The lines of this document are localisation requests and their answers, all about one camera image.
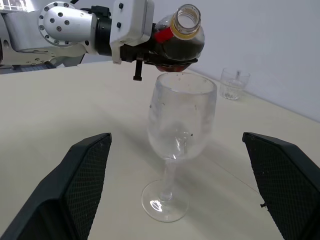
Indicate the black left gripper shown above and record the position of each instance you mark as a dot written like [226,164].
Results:
[132,53]

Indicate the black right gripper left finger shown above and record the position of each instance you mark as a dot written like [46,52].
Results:
[62,190]

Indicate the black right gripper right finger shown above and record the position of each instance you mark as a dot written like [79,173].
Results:
[287,187]

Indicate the clear bottle with dark drink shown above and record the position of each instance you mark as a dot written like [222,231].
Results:
[190,47]

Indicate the clear wine glass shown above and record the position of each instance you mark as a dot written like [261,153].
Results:
[180,120]

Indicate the clear glass tumbler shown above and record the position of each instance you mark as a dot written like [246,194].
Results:
[233,86]

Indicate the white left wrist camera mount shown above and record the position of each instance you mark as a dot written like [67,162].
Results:
[132,22]

